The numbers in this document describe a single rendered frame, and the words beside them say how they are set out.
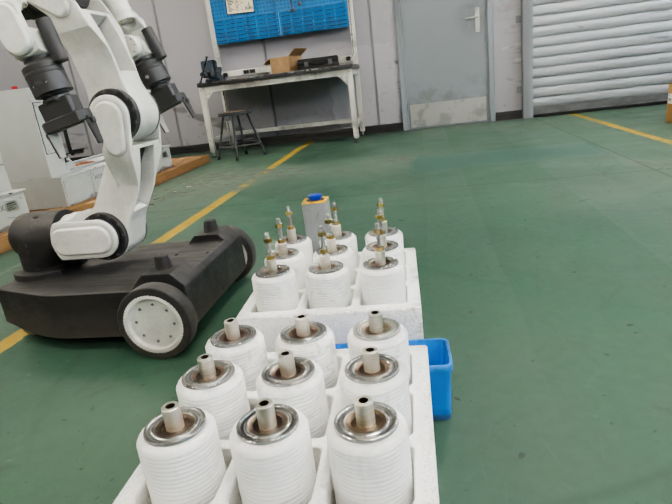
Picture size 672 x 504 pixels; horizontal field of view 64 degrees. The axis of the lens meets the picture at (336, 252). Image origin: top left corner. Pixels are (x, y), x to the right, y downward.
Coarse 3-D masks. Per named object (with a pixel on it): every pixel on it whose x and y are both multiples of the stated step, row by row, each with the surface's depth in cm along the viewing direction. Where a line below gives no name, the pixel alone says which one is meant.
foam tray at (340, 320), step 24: (360, 264) 136; (408, 264) 131; (360, 288) 120; (408, 288) 117; (240, 312) 115; (264, 312) 114; (288, 312) 112; (312, 312) 111; (336, 312) 110; (360, 312) 109; (384, 312) 108; (408, 312) 108; (264, 336) 113; (336, 336) 111; (408, 336) 109
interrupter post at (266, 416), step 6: (258, 402) 63; (264, 402) 63; (270, 402) 63; (258, 408) 62; (264, 408) 62; (270, 408) 62; (258, 414) 62; (264, 414) 62; (270, 414) 62; (258, 420) 63; (264, 420) 62; (270, 420) 63; (276, 420) 64; (264, 426) 63; (270, 426) 63
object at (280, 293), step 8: (288, 272) 115; (256, 280) 114; (264, 280) 113; (272, 280) 112; (280, 280) 113; (288, 280) 114; (256, 288) 114; (264, 288) 113; (272, 288) 112; (280, 288) 113; (288, 288) 114; (296, 288) 117; (256, 296) 115; (264, 296) 113; (272, 296) 113; (280, 296) 113; (288, 296) 114; (296, 296) 117; (256, 304) 117; (264, 304) 114; (272, 304) 114; (280, 304) 114; (288, 304) 115; (296, 304) 117
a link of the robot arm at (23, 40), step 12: (0, 0) 116; (12, 0) 116; (24, 0) 120; (0, 12) 115; (12, 12) 115; (0, 24) 116; (12, 24) 116; (24, 24) 117; (0, 36) 117; (12, 36) 117; (24, 36) 116; (12, 48) 117; (24, 48) 117
